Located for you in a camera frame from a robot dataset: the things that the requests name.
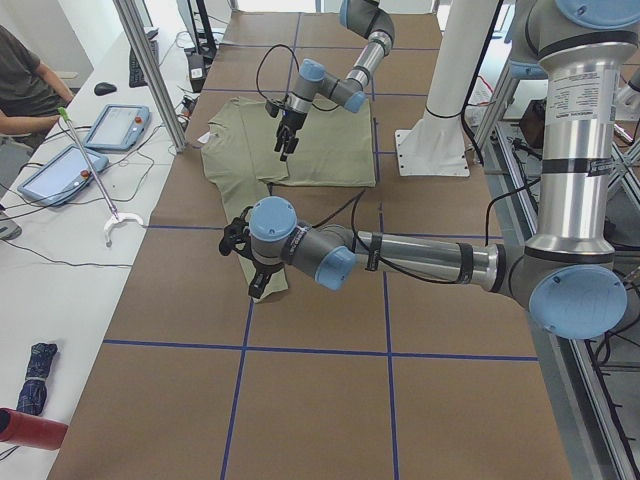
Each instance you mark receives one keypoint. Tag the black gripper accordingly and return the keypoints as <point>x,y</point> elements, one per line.
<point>262,269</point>
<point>290,120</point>

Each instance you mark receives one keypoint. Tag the olive green long-sleeve shirt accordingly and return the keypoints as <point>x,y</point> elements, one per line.
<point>334,149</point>

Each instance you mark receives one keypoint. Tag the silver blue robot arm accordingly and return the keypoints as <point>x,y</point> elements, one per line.
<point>369,21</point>
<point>401,309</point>

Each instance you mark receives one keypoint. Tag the white paper price tag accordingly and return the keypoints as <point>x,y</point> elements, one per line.
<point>202,141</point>

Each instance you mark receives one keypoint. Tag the black power adapter brick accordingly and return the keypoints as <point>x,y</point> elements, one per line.
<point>197,71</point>

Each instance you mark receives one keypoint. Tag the white reacher grabber stick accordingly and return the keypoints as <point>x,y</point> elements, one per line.
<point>116,217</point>

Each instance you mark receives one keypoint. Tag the black keyboard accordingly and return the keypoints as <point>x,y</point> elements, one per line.
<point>136,73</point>

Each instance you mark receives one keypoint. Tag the far blue teach pendant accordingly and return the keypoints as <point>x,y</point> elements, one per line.
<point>117,128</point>

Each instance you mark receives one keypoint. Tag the blue teach pendant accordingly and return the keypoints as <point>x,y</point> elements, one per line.
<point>59,180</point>
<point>117,128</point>

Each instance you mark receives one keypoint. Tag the black computer mouse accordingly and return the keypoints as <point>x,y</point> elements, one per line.
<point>104,88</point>

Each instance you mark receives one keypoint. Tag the near blue teach pendant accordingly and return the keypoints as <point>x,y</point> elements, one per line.
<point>59,180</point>

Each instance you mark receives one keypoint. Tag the seated person in grey shirt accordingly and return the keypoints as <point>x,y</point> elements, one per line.
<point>31,93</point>

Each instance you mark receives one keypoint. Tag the folded dark blue umbrella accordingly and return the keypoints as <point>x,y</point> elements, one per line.
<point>33,394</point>

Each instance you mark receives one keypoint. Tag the red cylinder bottle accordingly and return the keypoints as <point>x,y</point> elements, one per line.
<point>22,429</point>

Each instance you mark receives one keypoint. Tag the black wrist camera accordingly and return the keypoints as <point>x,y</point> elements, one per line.
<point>236,237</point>
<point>274,107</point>

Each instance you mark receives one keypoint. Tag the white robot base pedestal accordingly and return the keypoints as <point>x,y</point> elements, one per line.
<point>435,145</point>

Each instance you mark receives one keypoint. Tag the aluminium frame post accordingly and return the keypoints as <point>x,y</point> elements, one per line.
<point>134,30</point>

